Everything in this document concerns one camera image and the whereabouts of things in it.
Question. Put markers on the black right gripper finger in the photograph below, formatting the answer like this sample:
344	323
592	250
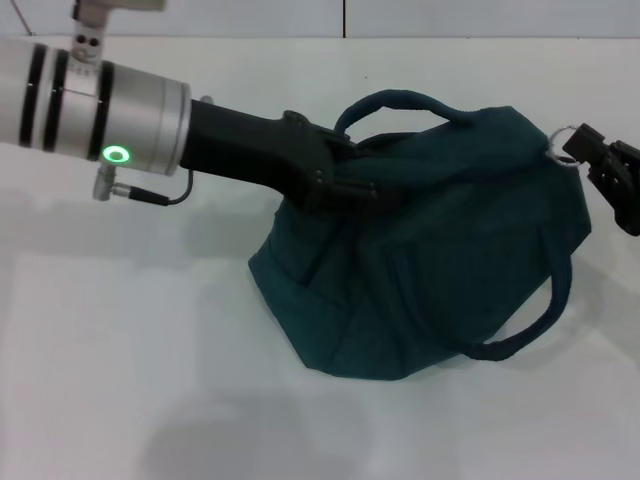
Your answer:
595	145
617	200

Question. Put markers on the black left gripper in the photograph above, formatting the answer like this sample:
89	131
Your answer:
250	150

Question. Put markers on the dark teal fabric lunch bag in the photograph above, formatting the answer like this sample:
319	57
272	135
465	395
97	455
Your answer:
425	260

